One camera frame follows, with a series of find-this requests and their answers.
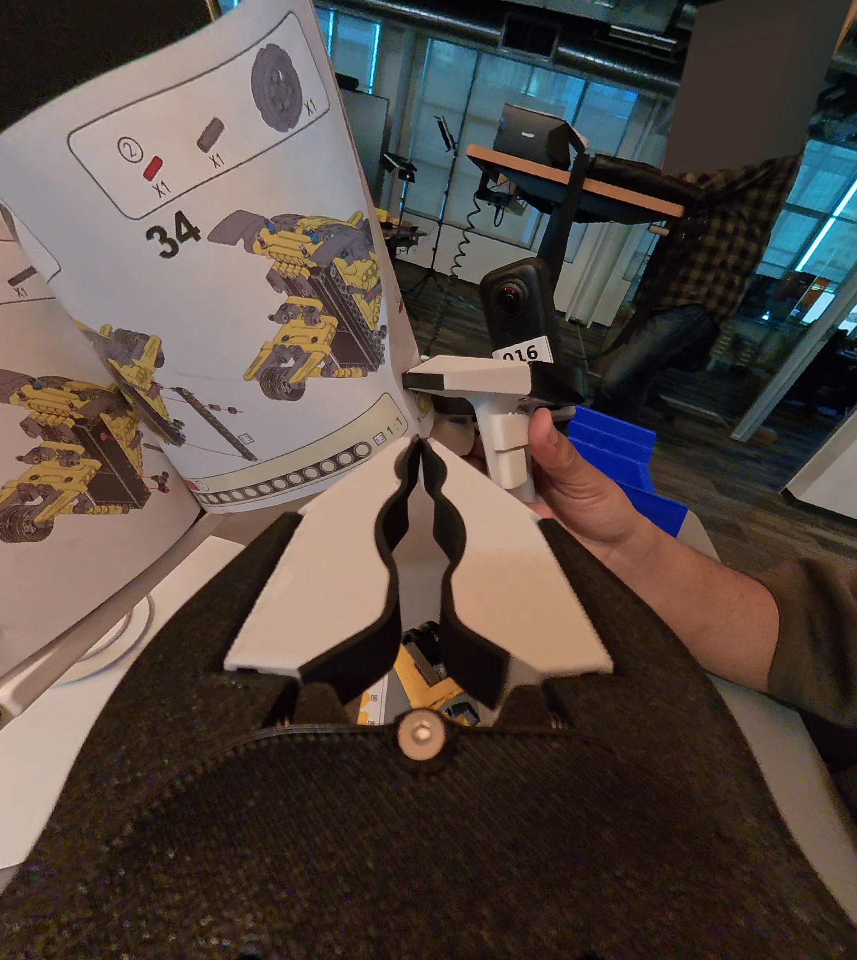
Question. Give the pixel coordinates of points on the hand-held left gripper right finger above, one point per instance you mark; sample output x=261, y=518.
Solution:
x=518, y=592

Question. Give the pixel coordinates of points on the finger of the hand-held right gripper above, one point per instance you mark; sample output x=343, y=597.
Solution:
x=481, y=367
x=488, y=386

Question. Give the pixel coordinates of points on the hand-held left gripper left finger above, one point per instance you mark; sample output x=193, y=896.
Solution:
x=323, y=585

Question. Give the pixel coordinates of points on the yellow grey brick toy vehicle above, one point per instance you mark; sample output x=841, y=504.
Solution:
x=421, y=682

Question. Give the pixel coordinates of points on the white metal book stand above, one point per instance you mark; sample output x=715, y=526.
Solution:
x=31, y=679

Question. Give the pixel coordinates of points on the instruction booklet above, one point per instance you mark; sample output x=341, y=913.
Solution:
x=173, y=300

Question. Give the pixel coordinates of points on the person's right forearm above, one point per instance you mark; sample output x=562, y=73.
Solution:
x=698, y=600

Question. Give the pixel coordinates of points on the person's right hand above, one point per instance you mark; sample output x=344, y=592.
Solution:
x=586, y=502

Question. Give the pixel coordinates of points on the blue storage bin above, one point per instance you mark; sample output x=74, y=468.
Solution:
x=608, y=442
x=657, y=510

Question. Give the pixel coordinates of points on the yellow grey sticker sheet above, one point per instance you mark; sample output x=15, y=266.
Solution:
x=376, y=705

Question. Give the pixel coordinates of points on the standing desk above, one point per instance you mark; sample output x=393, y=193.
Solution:
x=623, y=193

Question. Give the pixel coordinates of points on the black monitor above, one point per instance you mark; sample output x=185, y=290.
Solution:
x=526, y=135

